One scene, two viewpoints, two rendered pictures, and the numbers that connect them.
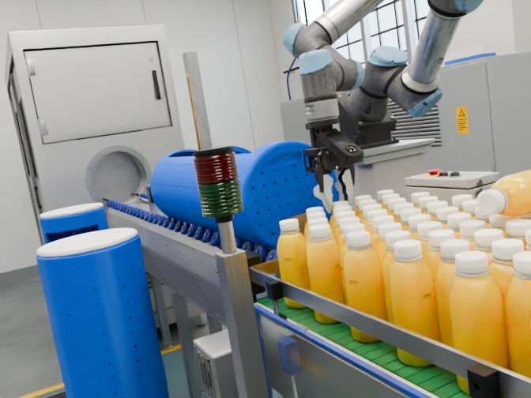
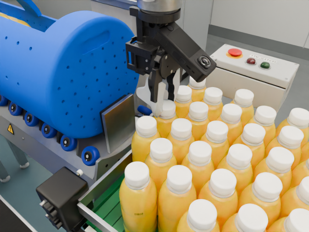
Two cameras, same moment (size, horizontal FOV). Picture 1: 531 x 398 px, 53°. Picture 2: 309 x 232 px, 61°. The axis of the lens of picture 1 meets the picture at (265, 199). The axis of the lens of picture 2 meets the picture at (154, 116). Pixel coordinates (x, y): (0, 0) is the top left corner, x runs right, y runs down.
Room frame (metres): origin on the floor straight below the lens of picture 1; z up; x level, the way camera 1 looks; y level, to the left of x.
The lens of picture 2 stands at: (0.83, 0.06, 1.41)
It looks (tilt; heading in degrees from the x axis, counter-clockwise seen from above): 40 degrees down; 332
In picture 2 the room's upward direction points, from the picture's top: straight up
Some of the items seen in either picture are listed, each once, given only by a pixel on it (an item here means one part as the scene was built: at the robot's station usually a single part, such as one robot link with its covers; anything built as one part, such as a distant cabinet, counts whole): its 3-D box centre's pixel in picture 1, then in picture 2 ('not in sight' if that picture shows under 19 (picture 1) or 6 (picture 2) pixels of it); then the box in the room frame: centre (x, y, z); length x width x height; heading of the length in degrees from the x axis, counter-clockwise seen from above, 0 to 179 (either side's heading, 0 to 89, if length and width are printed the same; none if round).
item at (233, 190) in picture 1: (220, 197); not in sight; (0.79, 0.07, 1.18); 0.06 x 0.06 x 0.05
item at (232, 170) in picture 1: (216, 167); not in sight; (0.79, 0.07, 1.23); 0.06 x 0.06 x 0.04
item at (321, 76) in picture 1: (318, 76); not in sight; (1.22, -0.16, 1.37); 0.09 x 0.08 x 0.11; 137
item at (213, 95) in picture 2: (390, 198); (213, 95); (1.20, -0.29, 1.07); 0.04 x 0.04 x 0.02
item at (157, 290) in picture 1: (159, 301); not in sight; (3.15, 0.74, 0.31); 0.06 x 0.06 x 0.63; 26
